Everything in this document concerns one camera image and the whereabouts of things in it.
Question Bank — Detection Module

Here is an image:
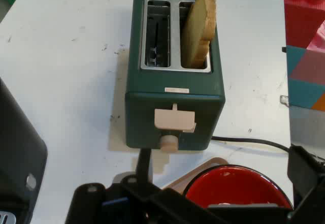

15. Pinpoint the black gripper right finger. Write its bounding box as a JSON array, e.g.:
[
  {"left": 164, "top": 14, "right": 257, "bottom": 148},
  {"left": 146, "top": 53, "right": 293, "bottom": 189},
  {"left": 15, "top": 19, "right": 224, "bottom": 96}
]
[{"left": 286, "top": 144, "right": 325, "bottom": 224}]

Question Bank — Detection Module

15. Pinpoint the light wooden board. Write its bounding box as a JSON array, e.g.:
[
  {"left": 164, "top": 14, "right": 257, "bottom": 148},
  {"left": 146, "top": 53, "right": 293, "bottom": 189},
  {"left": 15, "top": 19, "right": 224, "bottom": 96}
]
[{"left": 162, "top": 157, "right": 229, "bottom": 197}]

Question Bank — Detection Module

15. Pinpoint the colourful geometric-pattern box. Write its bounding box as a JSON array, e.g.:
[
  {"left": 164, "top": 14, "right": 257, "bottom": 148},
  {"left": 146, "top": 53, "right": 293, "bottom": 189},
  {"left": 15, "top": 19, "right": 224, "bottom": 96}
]
[{"left": 280, "top": 45, "right": 325, "bottom": 156}]

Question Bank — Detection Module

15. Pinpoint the dark green two-slot toaster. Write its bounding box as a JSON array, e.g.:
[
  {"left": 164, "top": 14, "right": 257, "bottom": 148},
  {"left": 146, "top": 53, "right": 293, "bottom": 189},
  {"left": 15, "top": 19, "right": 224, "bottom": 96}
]
[{"left": 124, "top": 0, "right": 226, "bottom": 151}]

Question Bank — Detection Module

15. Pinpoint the toasted bread slice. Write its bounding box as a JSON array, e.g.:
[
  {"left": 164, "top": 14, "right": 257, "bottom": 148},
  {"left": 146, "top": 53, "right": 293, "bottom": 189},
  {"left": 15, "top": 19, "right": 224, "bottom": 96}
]
[{"left": 180, "top": 0, "right": 217, "bottom": 69}]

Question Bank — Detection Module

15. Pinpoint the red bowl with black rim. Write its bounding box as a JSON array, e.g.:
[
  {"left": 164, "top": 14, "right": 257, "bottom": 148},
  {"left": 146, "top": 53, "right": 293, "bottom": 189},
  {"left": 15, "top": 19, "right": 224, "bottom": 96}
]
[{"left": 184, "top": 165, "right": 293, "bottom": 209}]

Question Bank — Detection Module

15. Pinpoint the black appliance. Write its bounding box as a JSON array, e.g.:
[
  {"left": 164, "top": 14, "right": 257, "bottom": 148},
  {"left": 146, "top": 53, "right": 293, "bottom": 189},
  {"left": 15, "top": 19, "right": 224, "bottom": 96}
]
[{"left": 0, "top": 77, "right": 49, "bottom": 224}]

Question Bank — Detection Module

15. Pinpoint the red cloth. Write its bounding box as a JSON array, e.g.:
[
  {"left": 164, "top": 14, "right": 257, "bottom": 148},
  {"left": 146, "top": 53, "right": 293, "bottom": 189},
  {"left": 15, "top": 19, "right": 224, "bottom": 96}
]
[{"left": 225, "top": 0, "right": 325, "bottom": 50}]

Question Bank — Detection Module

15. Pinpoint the black power cable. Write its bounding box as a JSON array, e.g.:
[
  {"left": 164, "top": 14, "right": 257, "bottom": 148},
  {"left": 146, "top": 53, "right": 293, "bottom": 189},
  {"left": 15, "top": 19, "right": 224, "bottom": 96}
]
[{"left": 211, "top": 136, "right": 293, "bottom": 154}]

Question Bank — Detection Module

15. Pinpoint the beige toaster knob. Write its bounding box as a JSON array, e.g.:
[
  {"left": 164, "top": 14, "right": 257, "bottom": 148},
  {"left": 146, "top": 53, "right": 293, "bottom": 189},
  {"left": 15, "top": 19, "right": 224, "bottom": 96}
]
[{"left": 159, "top": 135, "right": 179, "bottom": 152}]

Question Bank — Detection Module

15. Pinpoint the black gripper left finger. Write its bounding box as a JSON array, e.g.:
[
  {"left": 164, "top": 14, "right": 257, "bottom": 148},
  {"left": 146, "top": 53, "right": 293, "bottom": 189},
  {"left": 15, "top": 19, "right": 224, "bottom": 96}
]
[{"left": 64, "top": 147, "right": 204, "bottom": 224}]

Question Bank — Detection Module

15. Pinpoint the beige toaster lever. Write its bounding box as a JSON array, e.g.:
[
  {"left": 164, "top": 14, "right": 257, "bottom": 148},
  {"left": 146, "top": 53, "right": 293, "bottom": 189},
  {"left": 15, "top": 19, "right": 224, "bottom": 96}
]
[{"left": 154, "top": 103, "right": 197, "bottom": 133}]

